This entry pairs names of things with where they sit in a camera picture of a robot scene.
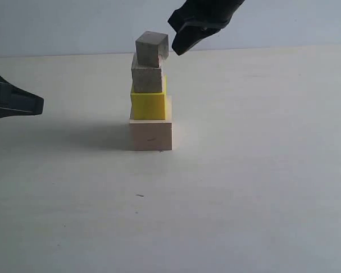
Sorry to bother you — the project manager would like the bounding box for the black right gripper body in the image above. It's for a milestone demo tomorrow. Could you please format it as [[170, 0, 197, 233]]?
[[168, 0, 244, 32]]

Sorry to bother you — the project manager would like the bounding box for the large wooden cube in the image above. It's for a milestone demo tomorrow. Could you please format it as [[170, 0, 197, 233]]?
[[129, 96, 173, 151]]

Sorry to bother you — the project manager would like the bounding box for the yellow block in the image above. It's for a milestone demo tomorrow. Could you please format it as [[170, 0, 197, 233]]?
[[130, 76, 167, 120]]

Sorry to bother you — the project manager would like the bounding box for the small wooden cube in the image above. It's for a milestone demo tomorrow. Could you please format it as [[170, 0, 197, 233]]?
[[135, 31, 169, 68]]

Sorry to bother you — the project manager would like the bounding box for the medium wooden cube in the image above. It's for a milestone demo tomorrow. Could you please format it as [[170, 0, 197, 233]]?
[[131, 53, 164, 93]]

